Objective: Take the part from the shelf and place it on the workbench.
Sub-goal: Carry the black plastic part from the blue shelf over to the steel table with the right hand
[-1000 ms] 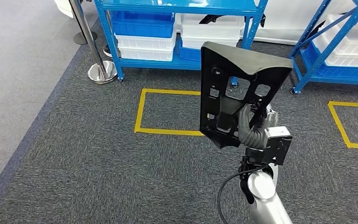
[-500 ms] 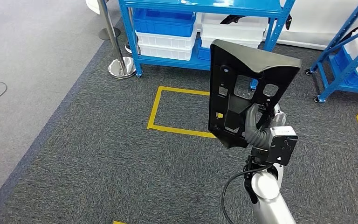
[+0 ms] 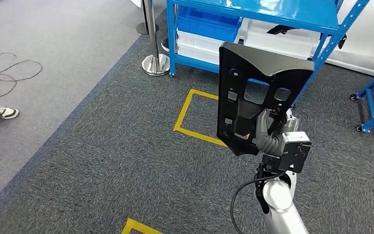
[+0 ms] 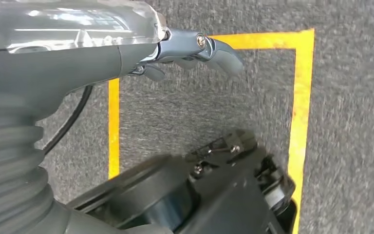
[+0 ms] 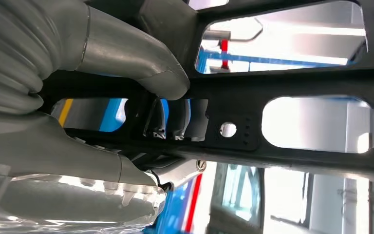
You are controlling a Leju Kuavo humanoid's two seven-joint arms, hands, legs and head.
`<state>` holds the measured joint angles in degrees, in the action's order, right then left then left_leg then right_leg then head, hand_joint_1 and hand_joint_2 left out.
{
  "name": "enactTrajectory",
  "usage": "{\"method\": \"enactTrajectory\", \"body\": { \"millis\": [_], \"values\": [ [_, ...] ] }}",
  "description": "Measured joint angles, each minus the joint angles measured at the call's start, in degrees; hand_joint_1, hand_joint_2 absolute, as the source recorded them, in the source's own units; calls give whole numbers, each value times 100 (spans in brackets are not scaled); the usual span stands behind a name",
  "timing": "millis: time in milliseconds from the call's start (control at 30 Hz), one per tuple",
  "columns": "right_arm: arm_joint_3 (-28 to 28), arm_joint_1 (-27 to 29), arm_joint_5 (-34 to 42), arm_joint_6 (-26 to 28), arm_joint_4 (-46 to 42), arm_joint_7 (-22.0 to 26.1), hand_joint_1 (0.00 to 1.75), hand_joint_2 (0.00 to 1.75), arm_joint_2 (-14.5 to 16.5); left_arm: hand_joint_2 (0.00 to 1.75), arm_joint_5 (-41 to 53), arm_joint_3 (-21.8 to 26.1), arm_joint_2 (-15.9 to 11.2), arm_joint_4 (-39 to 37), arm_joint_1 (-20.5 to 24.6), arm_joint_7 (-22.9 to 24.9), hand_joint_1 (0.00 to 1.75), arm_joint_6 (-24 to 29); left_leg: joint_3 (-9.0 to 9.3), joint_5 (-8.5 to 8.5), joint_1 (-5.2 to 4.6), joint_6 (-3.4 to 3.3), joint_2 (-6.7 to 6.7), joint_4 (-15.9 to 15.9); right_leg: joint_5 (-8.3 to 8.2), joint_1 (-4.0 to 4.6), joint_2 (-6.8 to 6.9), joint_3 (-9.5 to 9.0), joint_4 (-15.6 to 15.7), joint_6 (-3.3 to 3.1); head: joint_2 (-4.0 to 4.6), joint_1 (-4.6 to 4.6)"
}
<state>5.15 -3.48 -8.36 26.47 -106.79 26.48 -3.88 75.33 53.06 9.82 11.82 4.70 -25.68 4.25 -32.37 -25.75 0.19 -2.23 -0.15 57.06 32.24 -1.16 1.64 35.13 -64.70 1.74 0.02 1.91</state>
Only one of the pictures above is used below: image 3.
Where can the black plastic panel part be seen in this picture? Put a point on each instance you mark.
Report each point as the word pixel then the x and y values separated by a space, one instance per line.
pixel 238 64

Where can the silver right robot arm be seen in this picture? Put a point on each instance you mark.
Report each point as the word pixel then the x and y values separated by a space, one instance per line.
pixel 279 200

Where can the blue metal shelf rack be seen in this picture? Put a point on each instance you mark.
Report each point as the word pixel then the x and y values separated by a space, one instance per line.
pixel 271 13

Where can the blue wheeled shelf rack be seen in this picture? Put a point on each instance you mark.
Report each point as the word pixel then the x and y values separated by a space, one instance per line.
pixel 372 106

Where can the yellow floor tape square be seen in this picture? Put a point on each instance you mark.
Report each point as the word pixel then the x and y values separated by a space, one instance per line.
pixel 182 113

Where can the low white plastic bin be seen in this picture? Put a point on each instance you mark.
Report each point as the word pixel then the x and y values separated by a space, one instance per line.
pixel 193 55

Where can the blue plastic bin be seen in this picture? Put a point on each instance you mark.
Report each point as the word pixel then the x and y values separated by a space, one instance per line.
pixel 203 25

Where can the thin black pole stand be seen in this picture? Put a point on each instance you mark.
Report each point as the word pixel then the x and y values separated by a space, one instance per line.
pixel 142 29

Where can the wide white plastic bin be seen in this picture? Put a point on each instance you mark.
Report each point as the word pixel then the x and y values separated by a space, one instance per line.
pixel 271 43

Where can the person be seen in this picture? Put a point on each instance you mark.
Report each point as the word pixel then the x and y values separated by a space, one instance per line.
pixel 3 113

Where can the white car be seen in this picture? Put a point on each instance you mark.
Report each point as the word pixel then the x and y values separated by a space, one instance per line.
pixel 361 38

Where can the stanchion post with chrome base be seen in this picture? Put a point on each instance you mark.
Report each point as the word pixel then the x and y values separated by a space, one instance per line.
pixel 154 64

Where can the grey stanchion post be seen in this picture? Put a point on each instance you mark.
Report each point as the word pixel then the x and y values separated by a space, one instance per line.
pixel 165 45

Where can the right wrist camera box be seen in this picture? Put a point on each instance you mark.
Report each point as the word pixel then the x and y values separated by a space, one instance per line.
pixel 296 151

